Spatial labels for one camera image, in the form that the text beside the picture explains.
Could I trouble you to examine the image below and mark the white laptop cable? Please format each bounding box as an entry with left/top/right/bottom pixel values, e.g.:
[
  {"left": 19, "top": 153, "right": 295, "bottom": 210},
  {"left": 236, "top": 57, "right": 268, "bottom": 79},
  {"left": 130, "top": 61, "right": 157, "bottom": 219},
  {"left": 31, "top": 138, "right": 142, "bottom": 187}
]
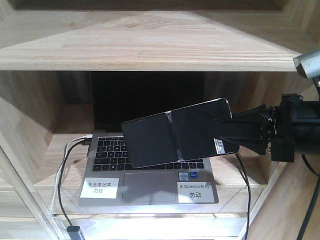
[{"left": 49, "top": 134, "right": 95, "bottom": 216}]

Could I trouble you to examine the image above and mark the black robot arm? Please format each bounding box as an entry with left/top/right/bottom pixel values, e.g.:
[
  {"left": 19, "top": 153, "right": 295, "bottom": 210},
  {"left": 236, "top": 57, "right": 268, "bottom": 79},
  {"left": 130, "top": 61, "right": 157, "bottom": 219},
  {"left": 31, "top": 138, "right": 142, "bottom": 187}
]
[{"left": 210, "top": 94, "right": 320, "bottom": 163}]

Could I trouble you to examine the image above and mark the silver laptop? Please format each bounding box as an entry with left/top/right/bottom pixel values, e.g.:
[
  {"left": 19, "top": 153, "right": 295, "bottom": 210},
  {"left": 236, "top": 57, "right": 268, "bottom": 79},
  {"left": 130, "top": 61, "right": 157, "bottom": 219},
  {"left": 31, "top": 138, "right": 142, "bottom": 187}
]
[{"left": 79, "top": 71, "right": 218, "bottom": 207}]

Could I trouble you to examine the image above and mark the black laptop cable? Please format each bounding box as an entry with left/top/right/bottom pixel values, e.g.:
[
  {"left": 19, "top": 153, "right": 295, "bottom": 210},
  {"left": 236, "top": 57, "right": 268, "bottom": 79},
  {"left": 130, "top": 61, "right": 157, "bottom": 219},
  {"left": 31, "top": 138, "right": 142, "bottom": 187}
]
[{"left": 56, "top": 136, "right": 94, "bottom": 228}]

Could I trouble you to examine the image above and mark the wooden shelf unit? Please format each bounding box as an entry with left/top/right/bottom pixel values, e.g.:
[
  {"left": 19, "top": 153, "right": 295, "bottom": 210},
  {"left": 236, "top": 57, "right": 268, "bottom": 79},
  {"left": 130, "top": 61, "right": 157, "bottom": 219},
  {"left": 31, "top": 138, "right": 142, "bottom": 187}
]
[{"left": 0, "top": 0, "right": 320, "bottom": 240}]

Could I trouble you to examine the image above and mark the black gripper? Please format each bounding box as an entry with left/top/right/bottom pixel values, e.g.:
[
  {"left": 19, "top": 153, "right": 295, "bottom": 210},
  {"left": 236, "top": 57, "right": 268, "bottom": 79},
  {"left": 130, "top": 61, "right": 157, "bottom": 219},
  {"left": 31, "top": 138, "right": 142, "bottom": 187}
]
[{"left": 209, "top": 93, "right": 303, "bottom": 162}]

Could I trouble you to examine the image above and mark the grey usb hub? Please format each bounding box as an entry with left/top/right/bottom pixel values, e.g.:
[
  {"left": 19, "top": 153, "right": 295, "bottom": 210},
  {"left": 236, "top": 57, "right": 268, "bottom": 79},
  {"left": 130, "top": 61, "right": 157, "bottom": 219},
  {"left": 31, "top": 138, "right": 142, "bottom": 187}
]
[{"left": 66, "top": 225, "right": 85, "bottom": 240}]

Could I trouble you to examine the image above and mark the black foldable phone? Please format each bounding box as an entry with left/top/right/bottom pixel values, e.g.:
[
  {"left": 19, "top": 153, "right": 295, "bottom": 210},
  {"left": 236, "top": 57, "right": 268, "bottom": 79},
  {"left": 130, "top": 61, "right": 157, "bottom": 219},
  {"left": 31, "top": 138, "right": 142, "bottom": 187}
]
[{"left": 121, "top": 98, "right": 240, "bottom": 169}]

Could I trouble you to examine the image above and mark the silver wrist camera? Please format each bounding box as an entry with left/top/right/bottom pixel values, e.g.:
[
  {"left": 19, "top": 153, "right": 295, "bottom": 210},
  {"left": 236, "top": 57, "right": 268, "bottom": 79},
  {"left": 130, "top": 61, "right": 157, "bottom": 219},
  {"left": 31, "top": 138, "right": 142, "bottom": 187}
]
[{"left": 293, "top": 49, "right": 320, "bottom": 79}]

